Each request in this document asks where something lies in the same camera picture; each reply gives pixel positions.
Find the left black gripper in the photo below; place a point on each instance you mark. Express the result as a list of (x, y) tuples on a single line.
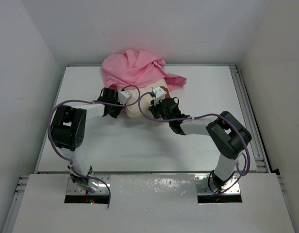
[(114, 114)]

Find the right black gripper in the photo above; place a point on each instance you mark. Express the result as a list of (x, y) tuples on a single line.
[(153, 108)]

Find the pink pillowcase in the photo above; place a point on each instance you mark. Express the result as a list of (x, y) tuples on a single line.
[(139, 68)]

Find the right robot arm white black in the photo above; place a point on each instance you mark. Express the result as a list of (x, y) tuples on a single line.
[(228, 134)]

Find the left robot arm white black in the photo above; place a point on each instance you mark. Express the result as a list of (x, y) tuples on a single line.
[(67, 130)]

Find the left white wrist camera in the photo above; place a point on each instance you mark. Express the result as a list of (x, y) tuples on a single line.
[(124, 96)]

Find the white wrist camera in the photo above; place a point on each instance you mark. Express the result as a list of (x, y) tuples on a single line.
[(124, 96), (159, 93)]

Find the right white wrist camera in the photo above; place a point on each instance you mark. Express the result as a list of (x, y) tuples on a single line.
[(159, 93)]

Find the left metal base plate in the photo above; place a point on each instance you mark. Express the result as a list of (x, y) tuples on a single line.
[(81, 186)]

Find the aluminium table frame rail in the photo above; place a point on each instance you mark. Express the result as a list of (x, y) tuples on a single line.
[(258, 148)]

